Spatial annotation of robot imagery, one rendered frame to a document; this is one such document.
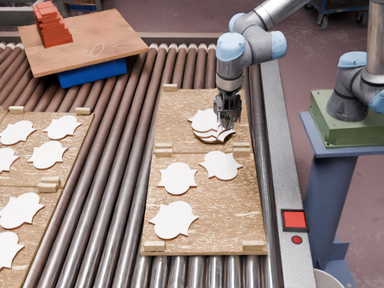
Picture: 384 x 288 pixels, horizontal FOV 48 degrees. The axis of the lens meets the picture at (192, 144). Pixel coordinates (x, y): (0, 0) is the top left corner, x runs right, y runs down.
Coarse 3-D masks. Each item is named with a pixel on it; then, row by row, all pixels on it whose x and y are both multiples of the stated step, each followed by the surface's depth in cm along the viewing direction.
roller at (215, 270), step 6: (210, 258) 118; (216, 258) 117; (222, 258) 119; (210, 264) 116; (216, 264) 116; (222, 264) 117; (210, 270) 115; (216, 270) 114; (222, 270) 116; (210, 276) 113; (216, 276) 113; (222, 276) 114; (210, 282) 112; (216, 282) 111; (222, 282) 113
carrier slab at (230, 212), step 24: (192, 168) 143; (192, 192) 135; (216, 192) 134; (240, 192) 134; (216, 216) 127; (240, 216) 126; (144, 240) 121; (192, 240) 120; (216, 240) 120; (240, 240) 120; (264, 240) 119
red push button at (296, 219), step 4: (284, 212) 128; (288, 212) 128; (292, 212) 128; (296, 212) 128; (300, 212) 128; (284, 216) 127; (288, 216) 127; (292, 216) 127; (296, 216) 127; (300, 216) 127; (304, 216) 127; (288, 220) 126; (292, 220) 126; (296, 220) 126; (300, 220) 126; (304, 220) 125; (288, 224) 125; (292, 224) 124; (296, 224) 124; (300, 224) 124; (304, 224) 124
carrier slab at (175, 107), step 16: (160, 96) 178; (176, 96) 177; (192, 96) 177; (208, 96) 176; (160, 112) 169; (176, 112) 168; (192, 112) 168; (160, 128) 161; (176, 128) 160; (240, 128) 159; (176, 144) 153; (192, 144) 153; (208, 144) 153; (224, 144) 152
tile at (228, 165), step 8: (216, 152) 147; (208, 160) 144; (216, 160) 144; (224, 160) 144; (232, 160) 144; (208, 168) 141; (216, 168) 141; (224, 168) 141; (232, 168) 141; (240, 168) 142; (216, 176) 138; (224, 176) 138; (232, 176) 138
